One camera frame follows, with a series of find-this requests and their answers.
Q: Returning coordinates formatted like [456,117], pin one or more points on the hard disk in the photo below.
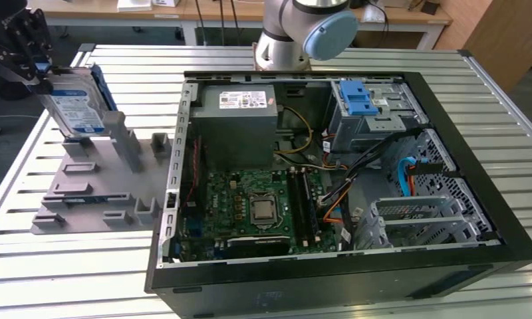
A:
[78,109]

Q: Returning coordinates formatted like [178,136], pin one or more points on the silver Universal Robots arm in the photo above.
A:
[283,50]

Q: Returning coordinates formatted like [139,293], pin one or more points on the metal disk bay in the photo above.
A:
[420,201]

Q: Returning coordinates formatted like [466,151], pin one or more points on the small white box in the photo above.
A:
[165,2]

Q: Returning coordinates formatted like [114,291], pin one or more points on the grey parts rack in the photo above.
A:
[106,186]

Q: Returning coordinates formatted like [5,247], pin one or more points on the dark RAM stick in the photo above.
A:
[86,200]
[311,202]

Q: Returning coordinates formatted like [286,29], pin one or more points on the grey power supply unit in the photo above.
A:
[235,139]

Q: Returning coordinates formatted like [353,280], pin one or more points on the green motherboard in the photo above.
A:
[231,199]

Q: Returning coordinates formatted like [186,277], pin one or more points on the CPU socket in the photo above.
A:
[250,209]

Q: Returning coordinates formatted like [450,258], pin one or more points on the silver CPU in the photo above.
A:
[265,211]

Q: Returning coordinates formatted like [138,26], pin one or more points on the blue plastic drive latch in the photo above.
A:
[357,99]

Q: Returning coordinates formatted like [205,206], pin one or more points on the black RAM slot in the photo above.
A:
[295,206]
[303,206]

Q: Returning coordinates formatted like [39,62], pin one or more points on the black graphics card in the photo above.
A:
[258,247]

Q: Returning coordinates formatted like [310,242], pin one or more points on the metal optical drive cage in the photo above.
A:
[382,128]

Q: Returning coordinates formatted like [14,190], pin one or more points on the small black box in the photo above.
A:
[430,8]

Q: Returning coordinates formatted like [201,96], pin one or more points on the black PC case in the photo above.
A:
[293,285]

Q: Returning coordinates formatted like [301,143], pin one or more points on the wooden cabinet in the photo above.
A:
[506,33]

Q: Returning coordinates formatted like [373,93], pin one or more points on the wooden desk white frame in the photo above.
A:
[94,13]
[409,18]

